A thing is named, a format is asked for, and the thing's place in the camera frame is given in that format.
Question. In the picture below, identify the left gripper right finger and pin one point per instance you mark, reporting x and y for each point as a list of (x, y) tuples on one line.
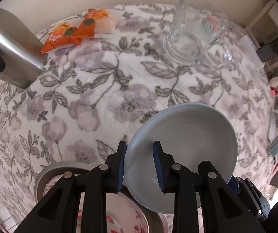
[(222, 210)]

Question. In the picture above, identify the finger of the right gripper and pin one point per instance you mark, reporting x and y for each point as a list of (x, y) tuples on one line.
[(251, 197)]

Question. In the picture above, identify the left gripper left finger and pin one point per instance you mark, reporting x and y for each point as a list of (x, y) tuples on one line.
[(57, 211)]

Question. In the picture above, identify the light blue white bowl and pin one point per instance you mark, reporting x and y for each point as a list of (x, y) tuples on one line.
[(191, 133)]

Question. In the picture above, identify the pink floral plate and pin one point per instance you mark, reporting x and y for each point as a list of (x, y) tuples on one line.
[(122, 214)]

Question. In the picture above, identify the round metal pan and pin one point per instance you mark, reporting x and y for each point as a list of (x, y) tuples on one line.
[(156, 222)]

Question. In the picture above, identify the floral grey tablecloth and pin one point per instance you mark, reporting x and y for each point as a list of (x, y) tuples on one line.
[(91, 96)]

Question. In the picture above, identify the black power adapter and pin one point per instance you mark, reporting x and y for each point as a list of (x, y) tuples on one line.
[(265, 52)]

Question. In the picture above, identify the white power strip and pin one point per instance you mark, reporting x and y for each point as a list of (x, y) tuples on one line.
[(249, 49)]

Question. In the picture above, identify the clear glass mug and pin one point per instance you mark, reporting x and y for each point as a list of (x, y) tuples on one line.
[(196, 34)]

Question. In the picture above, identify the steel thermos jug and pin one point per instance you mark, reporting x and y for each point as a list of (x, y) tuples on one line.
[(21, 62)]

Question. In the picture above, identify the white shelf unit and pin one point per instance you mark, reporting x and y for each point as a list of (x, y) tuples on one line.
[(263, 29)]

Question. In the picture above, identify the orange snack packet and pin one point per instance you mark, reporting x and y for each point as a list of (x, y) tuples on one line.
[(60, 35), (97, 22)]

